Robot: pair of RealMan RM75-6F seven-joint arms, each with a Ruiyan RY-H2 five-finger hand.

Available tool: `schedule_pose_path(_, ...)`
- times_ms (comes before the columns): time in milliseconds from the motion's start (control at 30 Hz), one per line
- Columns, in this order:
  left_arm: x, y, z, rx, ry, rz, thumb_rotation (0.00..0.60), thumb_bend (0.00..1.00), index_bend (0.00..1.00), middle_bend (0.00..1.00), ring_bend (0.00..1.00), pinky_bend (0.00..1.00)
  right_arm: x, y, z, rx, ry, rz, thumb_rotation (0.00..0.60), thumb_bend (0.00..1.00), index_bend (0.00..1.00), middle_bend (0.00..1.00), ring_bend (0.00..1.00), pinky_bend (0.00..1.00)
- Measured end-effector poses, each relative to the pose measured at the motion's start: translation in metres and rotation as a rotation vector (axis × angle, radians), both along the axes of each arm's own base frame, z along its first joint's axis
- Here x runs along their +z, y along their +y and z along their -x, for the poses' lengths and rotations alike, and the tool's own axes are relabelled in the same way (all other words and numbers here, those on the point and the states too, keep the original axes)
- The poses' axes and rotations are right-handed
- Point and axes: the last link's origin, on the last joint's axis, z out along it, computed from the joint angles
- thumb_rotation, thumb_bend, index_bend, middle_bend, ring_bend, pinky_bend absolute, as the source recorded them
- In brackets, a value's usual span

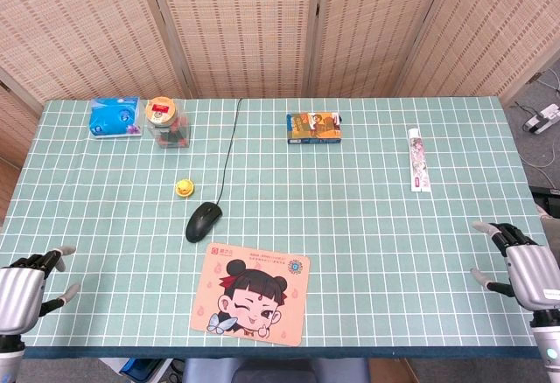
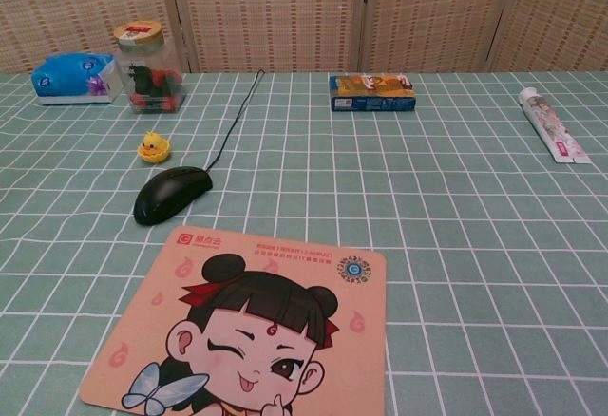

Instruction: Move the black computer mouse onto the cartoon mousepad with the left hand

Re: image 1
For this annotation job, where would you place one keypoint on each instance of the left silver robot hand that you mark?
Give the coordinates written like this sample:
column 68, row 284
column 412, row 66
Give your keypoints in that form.
column 19, row 295

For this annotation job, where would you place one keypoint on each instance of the clear jar with gold lid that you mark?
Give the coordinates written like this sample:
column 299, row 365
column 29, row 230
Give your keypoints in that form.
column 168, row 127

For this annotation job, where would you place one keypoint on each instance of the pink cartoon girl mouse pad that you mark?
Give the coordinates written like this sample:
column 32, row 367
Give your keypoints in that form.
column 249, row 295

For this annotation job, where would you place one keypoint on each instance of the orange and blue carton box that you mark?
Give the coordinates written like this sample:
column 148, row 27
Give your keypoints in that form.
column 314, row 128

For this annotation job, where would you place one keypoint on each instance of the blue tissue pack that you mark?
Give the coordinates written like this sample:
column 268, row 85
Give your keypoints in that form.
column 114, row 117

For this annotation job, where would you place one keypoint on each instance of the woven bamboo screen panel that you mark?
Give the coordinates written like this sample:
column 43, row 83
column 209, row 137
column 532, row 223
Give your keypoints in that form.
column 15, row 125
column 494, row 20
column 79, row 24
column 367, row 29
column 240, row 29

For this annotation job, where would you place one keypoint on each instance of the green grid tablecloth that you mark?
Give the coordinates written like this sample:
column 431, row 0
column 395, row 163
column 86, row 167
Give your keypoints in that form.
column 359, row 225

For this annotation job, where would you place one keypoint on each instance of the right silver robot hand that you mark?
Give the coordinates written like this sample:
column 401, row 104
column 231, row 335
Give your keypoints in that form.
column 534, row 273

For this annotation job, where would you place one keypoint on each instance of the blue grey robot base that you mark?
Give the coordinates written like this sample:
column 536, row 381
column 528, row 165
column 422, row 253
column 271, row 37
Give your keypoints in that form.
column 271, row 371

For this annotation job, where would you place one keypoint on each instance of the black computer mouse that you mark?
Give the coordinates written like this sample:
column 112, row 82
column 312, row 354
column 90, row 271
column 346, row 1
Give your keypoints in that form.
column 202, row 223

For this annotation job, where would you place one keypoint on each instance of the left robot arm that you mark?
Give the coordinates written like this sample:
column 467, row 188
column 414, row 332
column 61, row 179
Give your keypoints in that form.
column 9, row 359

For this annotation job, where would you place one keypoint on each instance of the white floral toothpaste tube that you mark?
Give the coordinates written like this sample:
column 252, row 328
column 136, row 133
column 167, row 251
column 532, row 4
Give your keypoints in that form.
column 418, row 160

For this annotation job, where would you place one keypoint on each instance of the yellow duck toy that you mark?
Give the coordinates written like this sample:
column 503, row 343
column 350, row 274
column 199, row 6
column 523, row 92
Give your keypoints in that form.
column 184, row 188

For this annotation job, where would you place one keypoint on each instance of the blue plastic box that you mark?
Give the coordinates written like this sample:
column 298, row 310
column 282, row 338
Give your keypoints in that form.
column 140, row 371

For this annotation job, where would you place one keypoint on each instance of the white power strip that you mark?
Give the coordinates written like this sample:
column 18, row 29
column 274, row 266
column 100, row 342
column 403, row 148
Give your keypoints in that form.
column 542, row 120

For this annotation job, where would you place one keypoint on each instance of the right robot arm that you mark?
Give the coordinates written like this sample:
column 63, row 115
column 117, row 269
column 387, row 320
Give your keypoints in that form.
column 547, row 348

